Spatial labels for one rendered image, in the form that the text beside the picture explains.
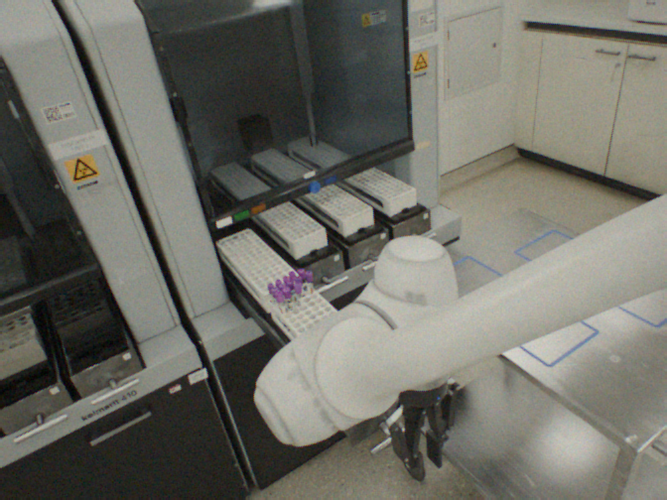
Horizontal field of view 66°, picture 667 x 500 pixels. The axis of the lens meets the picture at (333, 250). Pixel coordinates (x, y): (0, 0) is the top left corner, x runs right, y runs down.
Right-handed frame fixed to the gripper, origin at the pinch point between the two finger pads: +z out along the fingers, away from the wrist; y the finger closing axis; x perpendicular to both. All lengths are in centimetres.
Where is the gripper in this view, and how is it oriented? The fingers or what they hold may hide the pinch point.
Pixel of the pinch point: (425, 455)
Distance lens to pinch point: 91.4
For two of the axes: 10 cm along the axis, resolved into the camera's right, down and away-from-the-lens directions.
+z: 1.3, 8.3, 5.5
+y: -8.4, 3.9, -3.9
